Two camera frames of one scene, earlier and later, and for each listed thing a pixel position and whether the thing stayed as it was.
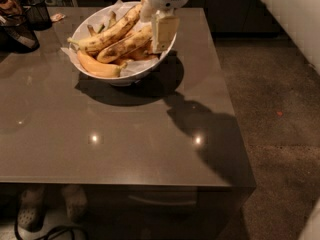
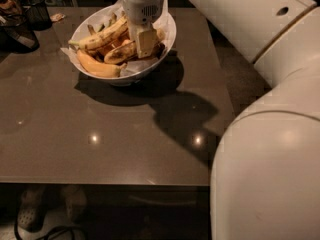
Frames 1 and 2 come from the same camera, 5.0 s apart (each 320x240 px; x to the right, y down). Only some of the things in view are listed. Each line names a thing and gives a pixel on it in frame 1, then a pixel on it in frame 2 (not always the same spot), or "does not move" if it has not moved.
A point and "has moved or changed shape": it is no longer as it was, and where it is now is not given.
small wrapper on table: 57,17 does not move
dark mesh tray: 15,35 does not move
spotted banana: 125,45 has moved or changed shape
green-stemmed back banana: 112,20 does not move
